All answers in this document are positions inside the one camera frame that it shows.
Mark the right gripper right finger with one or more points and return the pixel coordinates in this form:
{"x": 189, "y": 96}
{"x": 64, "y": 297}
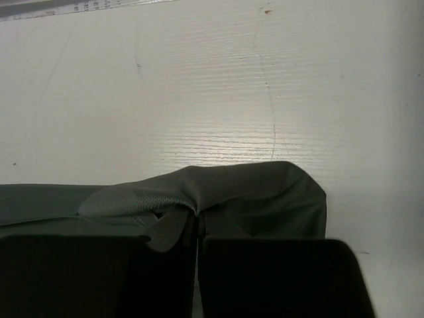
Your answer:
{"x": 243, "y": 276}

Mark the dark grey t shirt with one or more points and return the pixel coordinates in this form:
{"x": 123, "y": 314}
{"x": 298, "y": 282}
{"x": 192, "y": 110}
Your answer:
{"x": 268, "y": 199}

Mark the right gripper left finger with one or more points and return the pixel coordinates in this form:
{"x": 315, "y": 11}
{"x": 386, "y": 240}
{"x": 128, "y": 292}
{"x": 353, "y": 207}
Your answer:
{"x": 150, "y": 274}

